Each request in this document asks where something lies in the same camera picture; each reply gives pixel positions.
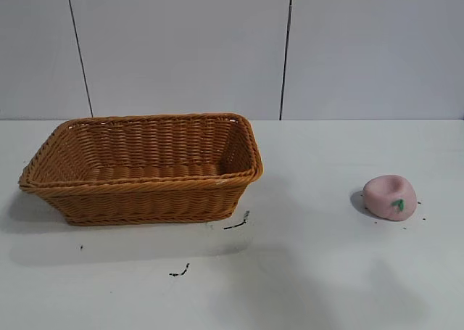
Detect pink soft toy peach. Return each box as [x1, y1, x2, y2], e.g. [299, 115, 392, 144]
[362, 174, 418, 223]

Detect brown woven wicker basket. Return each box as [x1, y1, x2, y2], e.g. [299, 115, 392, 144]
[18, 112, 265, 226]

